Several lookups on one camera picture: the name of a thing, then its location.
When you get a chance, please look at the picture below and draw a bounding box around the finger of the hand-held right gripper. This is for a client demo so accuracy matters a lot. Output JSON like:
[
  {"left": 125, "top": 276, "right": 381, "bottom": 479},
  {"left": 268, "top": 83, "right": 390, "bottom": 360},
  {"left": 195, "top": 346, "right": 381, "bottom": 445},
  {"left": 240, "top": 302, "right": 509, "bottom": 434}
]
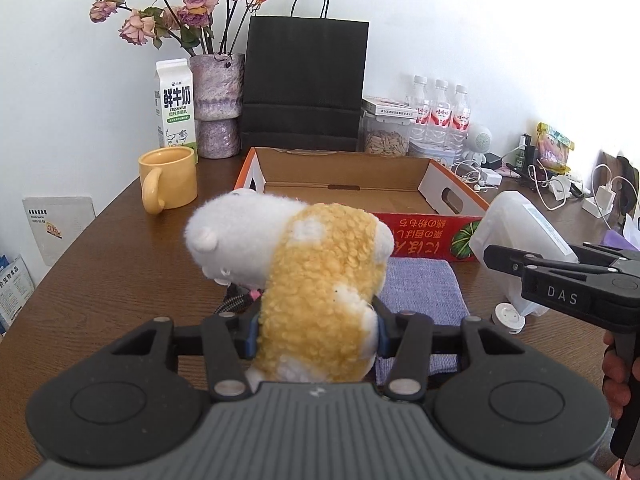
[
  {"left": 581, "top": 242, "right": 640, "bottom": 266},
  {"left": 482, "top": 243, "right": 583, "bottom": 282}
]

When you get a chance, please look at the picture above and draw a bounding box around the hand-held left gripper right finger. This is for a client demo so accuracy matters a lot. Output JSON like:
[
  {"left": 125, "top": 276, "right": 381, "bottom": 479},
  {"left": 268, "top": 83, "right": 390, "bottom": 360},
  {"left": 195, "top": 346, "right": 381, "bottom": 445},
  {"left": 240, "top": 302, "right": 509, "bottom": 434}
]
[{"left": 375, "top": 304, "right": 527, "bottom": 402}]

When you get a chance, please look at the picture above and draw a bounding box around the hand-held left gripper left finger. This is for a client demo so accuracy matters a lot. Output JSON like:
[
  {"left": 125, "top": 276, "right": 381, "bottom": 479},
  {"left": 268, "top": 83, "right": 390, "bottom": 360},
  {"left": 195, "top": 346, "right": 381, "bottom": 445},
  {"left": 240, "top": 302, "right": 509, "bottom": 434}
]
[{"left": 107, "top": 311, "right": 261, "bottom": 402}]

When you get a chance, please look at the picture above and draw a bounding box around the translucent cotton swab container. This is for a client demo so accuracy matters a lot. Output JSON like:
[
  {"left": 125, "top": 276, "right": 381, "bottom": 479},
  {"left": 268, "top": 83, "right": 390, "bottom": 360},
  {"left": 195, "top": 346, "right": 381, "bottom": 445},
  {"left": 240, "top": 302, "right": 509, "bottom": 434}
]
[{"left": 467, "top": 191, "right": 578, "bottom": 317}]

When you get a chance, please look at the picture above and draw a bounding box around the braided cable with pink tie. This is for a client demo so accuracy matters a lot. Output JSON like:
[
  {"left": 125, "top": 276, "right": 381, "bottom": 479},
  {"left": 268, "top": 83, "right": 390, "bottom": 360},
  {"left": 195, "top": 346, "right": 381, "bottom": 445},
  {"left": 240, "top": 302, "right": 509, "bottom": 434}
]
[{"left": 215, "top": 285, "right": 261, "bottom": 316}]

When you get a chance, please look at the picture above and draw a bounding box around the white round lid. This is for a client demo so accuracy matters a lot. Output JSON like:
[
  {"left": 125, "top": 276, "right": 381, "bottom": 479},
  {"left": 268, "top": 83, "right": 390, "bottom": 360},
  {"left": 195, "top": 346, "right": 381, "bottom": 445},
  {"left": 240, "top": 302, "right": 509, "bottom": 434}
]
[{"left": 490, "top": 302, "right": 526, "bottom": 335}]

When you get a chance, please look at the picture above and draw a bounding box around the purple fabric pouch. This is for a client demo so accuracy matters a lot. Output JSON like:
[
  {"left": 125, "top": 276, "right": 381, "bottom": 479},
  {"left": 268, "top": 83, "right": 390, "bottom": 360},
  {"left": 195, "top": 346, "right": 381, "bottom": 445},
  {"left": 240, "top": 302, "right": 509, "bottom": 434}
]
[{"left": 372, "top": 257, "right": 471, "bottom": 386}]

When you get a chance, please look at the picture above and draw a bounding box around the white yellow plush toy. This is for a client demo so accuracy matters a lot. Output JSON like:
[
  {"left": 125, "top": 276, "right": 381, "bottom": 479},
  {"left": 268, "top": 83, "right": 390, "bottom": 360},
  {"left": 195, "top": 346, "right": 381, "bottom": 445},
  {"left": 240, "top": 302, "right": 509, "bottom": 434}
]
[{"left": 184, "top": 189, "right": 393, "bottom": 386}]

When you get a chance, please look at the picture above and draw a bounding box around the red cardboard box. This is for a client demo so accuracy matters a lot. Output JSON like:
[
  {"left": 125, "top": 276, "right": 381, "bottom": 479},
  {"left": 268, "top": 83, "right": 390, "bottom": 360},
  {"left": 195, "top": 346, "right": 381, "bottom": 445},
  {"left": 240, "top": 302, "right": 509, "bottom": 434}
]
[{"left": 235, "top": 147, "right": 491, "bottom": 263}]

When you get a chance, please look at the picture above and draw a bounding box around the person's right hand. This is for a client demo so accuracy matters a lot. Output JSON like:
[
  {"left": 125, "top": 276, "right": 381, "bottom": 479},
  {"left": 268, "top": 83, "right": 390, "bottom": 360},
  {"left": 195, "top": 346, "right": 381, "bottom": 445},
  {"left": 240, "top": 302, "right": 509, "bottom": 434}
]
[{"left": 602, "top": 332, "right": 631, "bottom": 422}]

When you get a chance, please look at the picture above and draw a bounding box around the purple tissue pack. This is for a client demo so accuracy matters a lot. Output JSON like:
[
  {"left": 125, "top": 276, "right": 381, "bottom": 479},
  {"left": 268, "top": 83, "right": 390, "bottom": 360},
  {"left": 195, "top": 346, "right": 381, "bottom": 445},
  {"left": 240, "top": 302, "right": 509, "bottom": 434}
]
[{"left": 602, "top": 212, "right": 640, "bottom": 251}]

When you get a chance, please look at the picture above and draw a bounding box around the yellow pink snack packet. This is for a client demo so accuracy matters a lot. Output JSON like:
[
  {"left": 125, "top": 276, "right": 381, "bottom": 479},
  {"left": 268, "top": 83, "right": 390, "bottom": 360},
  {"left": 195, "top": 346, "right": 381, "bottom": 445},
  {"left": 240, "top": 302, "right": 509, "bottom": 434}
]
[{"left": 536, "top": 122, "right": 575, "bottom": 173}]

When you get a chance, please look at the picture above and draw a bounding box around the white robot-shaped speaker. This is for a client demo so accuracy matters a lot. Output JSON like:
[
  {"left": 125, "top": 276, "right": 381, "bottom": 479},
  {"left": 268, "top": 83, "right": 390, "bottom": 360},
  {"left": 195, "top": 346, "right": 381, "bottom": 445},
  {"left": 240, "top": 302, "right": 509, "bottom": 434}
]
[{"left": 462, "top": 122, "right": 492, "bottom": 163}]

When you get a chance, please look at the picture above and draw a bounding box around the white printed tin box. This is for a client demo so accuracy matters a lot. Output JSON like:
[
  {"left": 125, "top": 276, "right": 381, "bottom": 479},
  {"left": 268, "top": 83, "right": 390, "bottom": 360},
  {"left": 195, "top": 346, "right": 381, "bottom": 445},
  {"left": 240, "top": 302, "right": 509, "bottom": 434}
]
[{"left": 407, "top": 141, "right": 453, "bottom": 165}]

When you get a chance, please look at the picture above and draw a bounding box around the clear water bottle red label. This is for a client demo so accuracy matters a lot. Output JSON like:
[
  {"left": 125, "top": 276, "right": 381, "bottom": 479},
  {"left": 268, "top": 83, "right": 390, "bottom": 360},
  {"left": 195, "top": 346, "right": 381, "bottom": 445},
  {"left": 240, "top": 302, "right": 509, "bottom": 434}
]
[
  {"left": 427, "top": 79, "right": 453, "bottom": 146},
  {"left": 447, "top": 85, "right": 472, "bottom": 151},
  {"left": 407, "top": 76, "right": 432, "bottom": 143}
]

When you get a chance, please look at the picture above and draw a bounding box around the clear seed container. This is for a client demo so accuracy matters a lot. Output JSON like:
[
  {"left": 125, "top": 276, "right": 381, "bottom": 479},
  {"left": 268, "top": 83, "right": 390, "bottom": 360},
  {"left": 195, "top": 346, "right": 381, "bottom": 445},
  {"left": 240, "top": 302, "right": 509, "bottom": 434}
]
[{"left": 361, "top": 96, "right": 416, "bottom": 157}]

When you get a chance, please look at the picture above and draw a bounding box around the yellow ceramic mug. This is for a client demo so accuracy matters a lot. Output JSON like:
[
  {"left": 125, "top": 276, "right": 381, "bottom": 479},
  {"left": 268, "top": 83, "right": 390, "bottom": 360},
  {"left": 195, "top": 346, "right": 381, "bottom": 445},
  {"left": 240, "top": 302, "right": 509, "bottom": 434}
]
[{"left": 138, "top": 147, "right": 198, "bottom": 215}]

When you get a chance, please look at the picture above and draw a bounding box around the blue printed box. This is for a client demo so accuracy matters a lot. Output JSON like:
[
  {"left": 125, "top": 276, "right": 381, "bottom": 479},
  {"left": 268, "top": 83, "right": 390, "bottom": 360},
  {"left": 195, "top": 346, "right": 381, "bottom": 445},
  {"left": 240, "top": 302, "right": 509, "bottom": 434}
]
[{"left": 0, "top": 252, "right": 36, "bottom": 338}]

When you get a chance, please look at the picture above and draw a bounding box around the white green milk carton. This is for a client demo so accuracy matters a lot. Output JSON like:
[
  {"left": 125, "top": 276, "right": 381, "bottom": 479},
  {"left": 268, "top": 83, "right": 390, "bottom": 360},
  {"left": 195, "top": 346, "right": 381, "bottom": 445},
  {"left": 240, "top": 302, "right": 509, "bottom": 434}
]
[{"left": 154, "top": 58, "right": 199, "bottom": 163}]

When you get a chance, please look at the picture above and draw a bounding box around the purple mottled vase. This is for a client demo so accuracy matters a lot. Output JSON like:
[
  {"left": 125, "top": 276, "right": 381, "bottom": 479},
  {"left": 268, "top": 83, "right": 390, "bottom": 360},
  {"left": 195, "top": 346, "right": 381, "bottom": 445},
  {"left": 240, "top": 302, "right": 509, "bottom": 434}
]
[{"left": 189, "top": 53, "right": 246, "bottom": 159}]

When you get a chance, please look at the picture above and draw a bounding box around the black paper bag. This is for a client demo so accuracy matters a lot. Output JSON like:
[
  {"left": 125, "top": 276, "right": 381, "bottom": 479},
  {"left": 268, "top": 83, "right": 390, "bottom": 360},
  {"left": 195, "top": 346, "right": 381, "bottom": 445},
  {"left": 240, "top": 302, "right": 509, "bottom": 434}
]
[{"left": 240, "top": 0, "right": 370, "bottom": 153}]

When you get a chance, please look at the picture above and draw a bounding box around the white wall charger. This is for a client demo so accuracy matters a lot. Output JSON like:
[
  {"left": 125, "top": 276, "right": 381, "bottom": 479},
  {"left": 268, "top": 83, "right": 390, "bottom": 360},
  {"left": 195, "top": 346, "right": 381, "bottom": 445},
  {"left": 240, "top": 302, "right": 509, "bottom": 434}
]
[{"left": 582, "top": 162, "right": 640, "bottom": 218}]

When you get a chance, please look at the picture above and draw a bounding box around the white card on wall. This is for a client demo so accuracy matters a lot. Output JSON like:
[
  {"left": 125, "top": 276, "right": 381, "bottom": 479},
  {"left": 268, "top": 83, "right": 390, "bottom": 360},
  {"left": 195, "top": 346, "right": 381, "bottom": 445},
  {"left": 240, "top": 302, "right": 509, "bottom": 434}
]
[{"left": 22, "top": 196, "right": 96, "bottom": 267}]

